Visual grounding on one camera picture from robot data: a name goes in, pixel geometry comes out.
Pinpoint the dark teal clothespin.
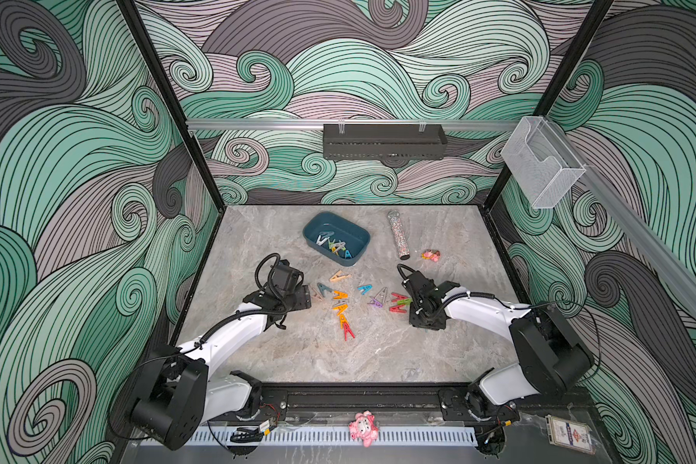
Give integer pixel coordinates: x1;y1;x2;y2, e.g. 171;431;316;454
317;282;333;297

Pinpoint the grey clothespin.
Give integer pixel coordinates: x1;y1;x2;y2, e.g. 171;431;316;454
376;287;388;305

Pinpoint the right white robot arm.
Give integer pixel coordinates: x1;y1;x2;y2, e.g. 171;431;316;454
397;264;595;416

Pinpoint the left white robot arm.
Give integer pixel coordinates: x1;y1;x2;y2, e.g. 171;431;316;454
129;284;311;450

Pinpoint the teal storage box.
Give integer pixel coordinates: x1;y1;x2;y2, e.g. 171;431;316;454
303;212;371;267

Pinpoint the pink strawberry bear toy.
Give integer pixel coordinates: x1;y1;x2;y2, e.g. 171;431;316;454
421;249;441;262

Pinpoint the rhinestone silver microphone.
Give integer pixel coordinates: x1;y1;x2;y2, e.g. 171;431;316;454
387;210;411;261

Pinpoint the pink pig plush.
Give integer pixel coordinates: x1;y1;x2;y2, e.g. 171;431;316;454
349;411;379;448

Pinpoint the badge card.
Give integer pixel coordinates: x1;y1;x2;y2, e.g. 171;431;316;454
546;415;595;454

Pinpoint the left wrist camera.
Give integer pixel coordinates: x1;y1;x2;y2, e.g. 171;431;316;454
268;260;304;298

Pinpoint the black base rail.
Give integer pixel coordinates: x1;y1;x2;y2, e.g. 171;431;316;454
212;383;595;423

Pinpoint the black wall tray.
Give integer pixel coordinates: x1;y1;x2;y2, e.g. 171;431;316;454
322;125;449;162

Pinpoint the white slotted cable duct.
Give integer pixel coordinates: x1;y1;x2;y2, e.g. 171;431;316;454
187;425;478;448

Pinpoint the aluminium rail back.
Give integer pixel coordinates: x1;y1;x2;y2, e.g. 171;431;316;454
186;118;518;131

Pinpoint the aluminium rail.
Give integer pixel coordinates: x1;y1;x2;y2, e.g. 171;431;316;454
551;123;696;320
186;118;518;131

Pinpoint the clear plastic wall holder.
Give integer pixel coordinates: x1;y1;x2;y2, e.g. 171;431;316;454
502;116;586;210

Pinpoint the aluminium rail right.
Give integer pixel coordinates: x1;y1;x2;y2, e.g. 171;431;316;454
551;123;696;320

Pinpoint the black corner frame post left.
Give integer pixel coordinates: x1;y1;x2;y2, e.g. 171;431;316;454
117;0;226;215

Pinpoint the black corner frame post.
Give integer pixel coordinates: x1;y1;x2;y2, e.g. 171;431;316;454
481;0;613;216
117;0;226;215

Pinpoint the black corner frame post right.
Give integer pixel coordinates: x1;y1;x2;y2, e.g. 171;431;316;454
481;0;613;216

